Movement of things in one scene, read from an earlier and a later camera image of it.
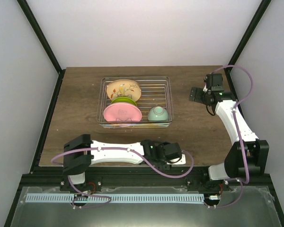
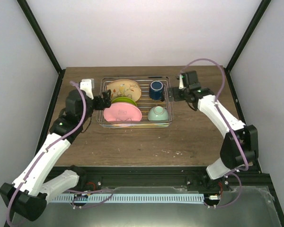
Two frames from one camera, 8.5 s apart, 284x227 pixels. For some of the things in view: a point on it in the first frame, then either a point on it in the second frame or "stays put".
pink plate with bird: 123,88 stays put
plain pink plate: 122,112 stays put
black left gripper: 162,168 -> 107,100
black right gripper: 197,97 -> 176,96
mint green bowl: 157,113 stays put
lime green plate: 123,99 stays put
